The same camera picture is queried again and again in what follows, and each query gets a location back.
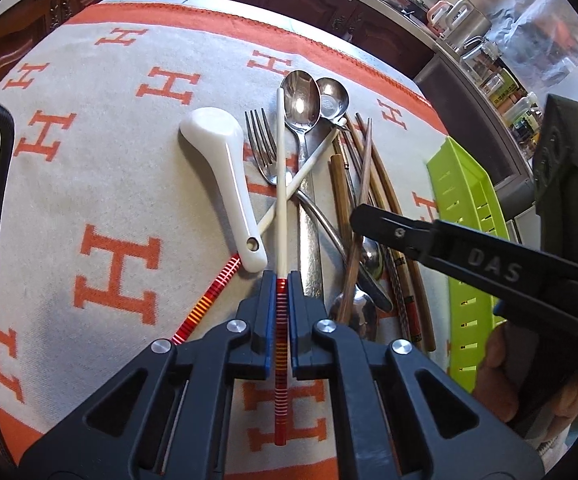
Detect cream red-striped chopstick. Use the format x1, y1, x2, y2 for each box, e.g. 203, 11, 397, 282
169, 115, 350, 347
274, 88, 289, 446

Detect small steel spoon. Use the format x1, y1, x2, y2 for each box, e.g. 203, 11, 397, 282
345, 131, 386, 281

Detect plain brown bamboo chopstick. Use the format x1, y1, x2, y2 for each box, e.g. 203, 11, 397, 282
371, 141, 436, 353

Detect bamboo chopstick red black band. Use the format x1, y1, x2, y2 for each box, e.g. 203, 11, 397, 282
343, 114, 426, 351

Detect steel fork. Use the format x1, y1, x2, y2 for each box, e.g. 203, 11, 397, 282
245, 110, 394, 313

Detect white ceramic soup spoon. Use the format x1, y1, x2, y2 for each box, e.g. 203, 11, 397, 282
179, 107, 267, 273

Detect large steel spoon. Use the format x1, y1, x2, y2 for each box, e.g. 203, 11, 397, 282
280, 70, 324, 299

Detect round steel serving spoon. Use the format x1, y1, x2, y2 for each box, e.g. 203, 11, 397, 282
316, 77, 350, 122

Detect person's right hand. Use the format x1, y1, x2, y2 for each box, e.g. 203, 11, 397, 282
472, 323, 578, 439

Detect grey frosted door cabinet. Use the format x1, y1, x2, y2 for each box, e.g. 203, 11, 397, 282
415, 52, 534, 220

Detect green plastic utensil tray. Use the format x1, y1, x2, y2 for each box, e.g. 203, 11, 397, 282
427, 138, 508, 391

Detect glass pitcher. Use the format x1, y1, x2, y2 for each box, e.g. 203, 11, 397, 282
459, 36, 500, 84

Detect steel electric kettle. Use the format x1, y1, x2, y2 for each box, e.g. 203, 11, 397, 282
427, 0, 492, 55

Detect orange white H-pattern blanket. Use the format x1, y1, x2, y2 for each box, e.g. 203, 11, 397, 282
0, 0, 447, 457

